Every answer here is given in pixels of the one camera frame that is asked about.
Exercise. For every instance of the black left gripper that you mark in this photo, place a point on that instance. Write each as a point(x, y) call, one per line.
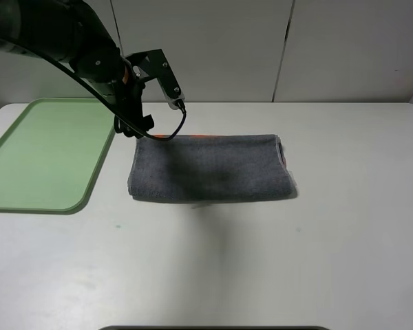
point(123, 92)

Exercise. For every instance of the light green plastic tray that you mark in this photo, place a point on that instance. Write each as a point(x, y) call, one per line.
point(52, 154)

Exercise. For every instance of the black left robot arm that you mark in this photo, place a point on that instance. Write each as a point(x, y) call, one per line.
point(70, 36)

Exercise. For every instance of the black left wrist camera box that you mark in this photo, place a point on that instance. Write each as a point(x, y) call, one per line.
point(153, 65)

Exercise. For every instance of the grey towel with orange stripes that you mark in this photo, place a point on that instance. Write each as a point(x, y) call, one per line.
point(193, 169)

